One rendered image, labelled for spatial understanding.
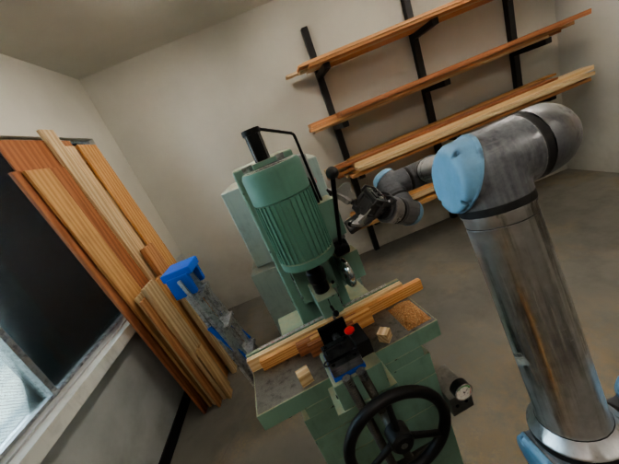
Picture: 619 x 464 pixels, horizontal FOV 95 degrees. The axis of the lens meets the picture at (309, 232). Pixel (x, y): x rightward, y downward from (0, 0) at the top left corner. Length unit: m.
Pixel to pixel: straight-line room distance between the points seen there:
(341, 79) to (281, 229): 2.60
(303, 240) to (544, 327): 0.53
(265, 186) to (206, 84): 2.52
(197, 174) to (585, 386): 3.07
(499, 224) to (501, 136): 0.13
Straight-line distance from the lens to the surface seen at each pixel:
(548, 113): 0.58
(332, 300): 0.92
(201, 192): 3.23
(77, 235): 2.14
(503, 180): 0.52
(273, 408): 0.95
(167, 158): 3.28
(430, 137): 2.97
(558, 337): 0.63
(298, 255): 0.80
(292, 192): 0.75
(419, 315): 0.99
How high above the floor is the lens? 1.55
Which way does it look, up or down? 19 degrees down
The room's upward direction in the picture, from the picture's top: 22 degrees counter-clockwise
